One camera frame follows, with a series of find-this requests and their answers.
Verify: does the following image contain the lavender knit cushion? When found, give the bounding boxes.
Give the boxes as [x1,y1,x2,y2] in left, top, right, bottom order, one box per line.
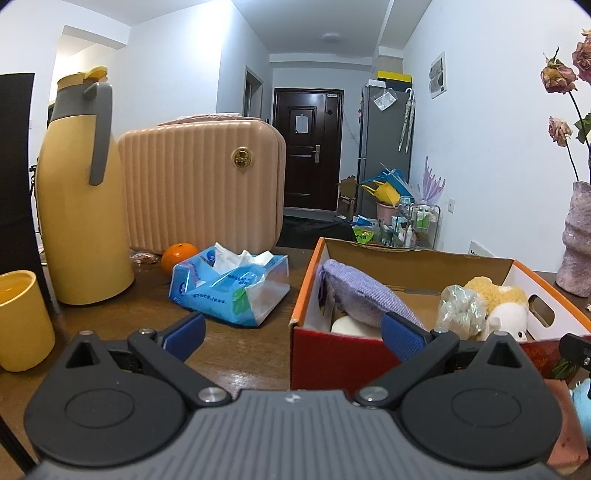
[318,259,426,331]

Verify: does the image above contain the light blue plush toy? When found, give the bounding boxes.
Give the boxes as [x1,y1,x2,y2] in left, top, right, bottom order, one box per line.
[571,381,591,418]

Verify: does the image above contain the white plastic bag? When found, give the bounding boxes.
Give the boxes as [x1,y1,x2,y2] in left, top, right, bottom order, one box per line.
[436,285,488,341]

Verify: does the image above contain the yellow mug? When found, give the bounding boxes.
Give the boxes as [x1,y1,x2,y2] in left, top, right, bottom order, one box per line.
[0,270,56,373]

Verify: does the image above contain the purple wall decal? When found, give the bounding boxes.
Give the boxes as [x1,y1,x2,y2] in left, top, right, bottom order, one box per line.
[418,156,448,204]

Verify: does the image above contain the hanging folded umbrella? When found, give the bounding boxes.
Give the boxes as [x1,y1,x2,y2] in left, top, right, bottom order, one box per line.
[398,89,417,153]

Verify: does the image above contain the pink ribbed suitcase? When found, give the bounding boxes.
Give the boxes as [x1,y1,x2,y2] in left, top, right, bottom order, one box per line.
[117,112,287,256]

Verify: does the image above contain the black cable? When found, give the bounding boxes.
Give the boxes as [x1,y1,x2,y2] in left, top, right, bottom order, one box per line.
[0,406,38,472]

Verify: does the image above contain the blue soft tissue pack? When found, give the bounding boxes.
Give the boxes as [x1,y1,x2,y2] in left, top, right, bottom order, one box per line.
[168,243,291,328]

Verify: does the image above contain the yellow thermos jug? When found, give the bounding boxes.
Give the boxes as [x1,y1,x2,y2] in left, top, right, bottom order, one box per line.
[36,66,136,306]

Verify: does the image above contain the pink ceramic vase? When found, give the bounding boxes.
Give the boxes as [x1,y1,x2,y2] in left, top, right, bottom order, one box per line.
[555,181,591,297]

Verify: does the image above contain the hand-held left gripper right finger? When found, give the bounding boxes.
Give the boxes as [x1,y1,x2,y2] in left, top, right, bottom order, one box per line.
[355,312,539,409]

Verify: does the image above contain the grey refrigerator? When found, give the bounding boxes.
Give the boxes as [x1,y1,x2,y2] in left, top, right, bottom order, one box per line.
[358,79,414,209]

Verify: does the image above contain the metal storage cart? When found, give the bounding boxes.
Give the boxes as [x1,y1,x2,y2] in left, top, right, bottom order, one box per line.
[397,196,442,250]

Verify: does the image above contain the black paper bag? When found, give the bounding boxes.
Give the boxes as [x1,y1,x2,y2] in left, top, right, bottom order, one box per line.
[0,72,59,315]

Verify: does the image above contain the dark brown entrance door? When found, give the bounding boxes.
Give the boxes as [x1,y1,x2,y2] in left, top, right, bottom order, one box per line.
[272,88,345,212]

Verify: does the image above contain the wall picture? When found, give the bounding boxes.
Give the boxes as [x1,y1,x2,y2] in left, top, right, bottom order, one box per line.
[429,52,447,99]

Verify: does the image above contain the grey interior door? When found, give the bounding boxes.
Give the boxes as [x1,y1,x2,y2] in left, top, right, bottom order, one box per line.
[244,65,264,119]

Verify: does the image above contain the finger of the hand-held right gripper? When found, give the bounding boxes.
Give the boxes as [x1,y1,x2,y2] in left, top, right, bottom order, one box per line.
[558,332,591,370]

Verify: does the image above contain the orange fruit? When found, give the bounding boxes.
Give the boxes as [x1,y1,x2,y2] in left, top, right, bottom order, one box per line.
[161,243,199,276]

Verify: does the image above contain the yellow white plush sheep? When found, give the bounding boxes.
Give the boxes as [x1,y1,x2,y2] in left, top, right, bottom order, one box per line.
[463,276,530,343]

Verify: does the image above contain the yellow and blue bags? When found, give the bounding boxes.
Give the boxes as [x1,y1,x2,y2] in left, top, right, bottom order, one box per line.
[360,162,414,206]

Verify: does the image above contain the black cloth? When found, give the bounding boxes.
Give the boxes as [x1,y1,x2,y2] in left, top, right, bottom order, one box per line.
[279,216,356,249]

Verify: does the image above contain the brown cardboard box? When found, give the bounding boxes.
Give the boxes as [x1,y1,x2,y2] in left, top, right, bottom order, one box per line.
[338,176,360,216]

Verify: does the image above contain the red orange cardboard box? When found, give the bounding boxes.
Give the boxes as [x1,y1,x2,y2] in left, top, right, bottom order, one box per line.
[289,237,591,393]

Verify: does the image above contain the bunch of dried roses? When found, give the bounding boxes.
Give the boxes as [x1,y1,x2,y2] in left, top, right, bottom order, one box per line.
[541,28,591,184]

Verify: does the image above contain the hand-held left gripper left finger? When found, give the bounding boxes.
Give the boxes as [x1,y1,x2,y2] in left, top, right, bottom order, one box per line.
[58,312,232,408]

